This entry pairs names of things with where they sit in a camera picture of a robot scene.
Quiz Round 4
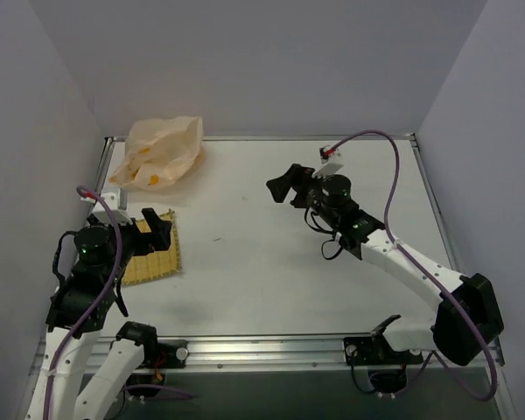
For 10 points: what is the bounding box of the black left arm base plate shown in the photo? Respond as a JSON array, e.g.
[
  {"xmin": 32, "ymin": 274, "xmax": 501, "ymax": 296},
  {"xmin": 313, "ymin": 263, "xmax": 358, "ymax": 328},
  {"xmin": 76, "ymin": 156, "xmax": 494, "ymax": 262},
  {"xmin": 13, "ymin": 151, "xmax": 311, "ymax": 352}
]
[{"xmin": 146, "ymin": 339, "xmax": 189, "ymax": 369}]

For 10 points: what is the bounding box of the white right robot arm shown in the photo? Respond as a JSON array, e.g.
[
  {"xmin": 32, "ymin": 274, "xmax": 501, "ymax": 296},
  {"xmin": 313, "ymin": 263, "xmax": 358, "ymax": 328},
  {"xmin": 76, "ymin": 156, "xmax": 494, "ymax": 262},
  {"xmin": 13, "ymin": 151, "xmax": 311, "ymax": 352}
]
[{"xmin": 266, "ymin": 164, "xmax": 504, "ymax": 366}]

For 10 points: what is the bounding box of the translucent banana print plastic bag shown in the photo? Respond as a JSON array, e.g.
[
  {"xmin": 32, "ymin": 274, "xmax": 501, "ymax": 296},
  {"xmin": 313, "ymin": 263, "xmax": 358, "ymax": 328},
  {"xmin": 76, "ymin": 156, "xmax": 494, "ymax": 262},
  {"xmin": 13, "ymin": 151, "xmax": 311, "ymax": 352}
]
[{"xmin": 108, "ymin": 116, "xmax": 204, "ymax": 192}]

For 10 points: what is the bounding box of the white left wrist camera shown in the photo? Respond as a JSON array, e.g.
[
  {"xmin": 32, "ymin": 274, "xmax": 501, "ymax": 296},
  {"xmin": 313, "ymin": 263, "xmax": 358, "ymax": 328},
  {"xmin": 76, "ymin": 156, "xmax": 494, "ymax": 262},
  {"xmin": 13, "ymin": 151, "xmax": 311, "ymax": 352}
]
[{"xmin": 81, "ymin": 188, "xmax": 131, "ymax": 225}]

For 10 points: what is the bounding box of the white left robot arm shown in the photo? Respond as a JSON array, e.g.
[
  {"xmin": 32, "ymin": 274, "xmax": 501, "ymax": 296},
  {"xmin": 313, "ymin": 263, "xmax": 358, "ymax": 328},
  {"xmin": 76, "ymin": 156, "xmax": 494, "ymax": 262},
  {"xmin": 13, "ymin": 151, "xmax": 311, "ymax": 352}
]
[{"xmin": 26, "ymin": 208, "xmax": 172, "ymax": 419}]

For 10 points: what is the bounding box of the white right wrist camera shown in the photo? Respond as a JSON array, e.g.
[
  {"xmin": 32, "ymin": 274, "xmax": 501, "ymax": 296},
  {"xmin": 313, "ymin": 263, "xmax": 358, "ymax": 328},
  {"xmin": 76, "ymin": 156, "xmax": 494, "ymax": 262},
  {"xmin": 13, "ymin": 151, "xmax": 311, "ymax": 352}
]
[{"xmin": 312, "ymin": 146, "xmax": 343, "ymax": 179}]

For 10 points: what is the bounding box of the yellow woven placemat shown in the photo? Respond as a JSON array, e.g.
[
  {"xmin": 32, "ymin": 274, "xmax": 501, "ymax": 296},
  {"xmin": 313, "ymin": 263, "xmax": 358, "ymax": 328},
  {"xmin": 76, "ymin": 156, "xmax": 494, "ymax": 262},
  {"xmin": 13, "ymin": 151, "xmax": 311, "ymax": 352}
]
[{"xmin": 122, "ymin": 209, "xmax": 182, "ymax": 286}]

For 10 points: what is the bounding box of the aluminium front frame rail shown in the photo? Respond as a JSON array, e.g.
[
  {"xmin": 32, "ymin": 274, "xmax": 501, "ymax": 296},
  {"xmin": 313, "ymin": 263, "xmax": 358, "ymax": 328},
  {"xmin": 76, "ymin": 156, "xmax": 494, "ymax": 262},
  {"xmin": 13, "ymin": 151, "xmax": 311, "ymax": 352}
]
[{"xmin": 27, "ymin": 335, "xmax": 505, "ymax": 373}]

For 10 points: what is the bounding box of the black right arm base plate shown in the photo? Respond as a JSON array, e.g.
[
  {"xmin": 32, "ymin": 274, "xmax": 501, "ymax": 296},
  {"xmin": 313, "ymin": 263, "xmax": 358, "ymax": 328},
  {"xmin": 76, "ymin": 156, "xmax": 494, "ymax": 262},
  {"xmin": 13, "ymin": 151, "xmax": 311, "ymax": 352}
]
[{"xmin": 343, "ymin": 336, "xmax": 424, "ymax": 367}]

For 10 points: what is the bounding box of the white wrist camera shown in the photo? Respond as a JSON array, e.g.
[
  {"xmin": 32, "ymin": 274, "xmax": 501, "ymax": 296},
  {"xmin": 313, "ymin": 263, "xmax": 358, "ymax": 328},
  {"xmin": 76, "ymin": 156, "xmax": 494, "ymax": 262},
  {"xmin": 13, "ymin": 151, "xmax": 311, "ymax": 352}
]
[
  {"xmin": 81, "ymin": 188, "xmax": 131, "ymax": 225},
  {"xmin": 312, "ymin": 146, "xmax": 343, "ymax": 179}
]

